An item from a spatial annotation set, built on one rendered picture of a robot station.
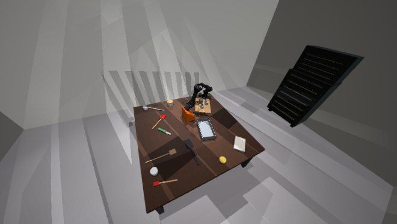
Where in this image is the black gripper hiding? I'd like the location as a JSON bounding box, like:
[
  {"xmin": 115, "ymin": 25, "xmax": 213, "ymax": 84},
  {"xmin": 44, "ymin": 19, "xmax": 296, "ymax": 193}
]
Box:
[{"xmin": 198, "ymin": 93, "xmax": 211, "ymax": 99}]

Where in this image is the white flat rectangular block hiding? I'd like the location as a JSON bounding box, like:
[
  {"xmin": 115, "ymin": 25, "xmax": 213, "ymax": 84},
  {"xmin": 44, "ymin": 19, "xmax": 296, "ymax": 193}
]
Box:
[{"xmin": 233, "ymin": 136, "xmax": 245, "ymax": 152}]

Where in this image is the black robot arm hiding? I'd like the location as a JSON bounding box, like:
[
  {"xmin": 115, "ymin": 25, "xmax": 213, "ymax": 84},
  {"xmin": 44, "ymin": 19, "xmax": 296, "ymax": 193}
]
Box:
[{"xmin": 184, "ymin": 83, "xmax": 213, "ymax": 111}]

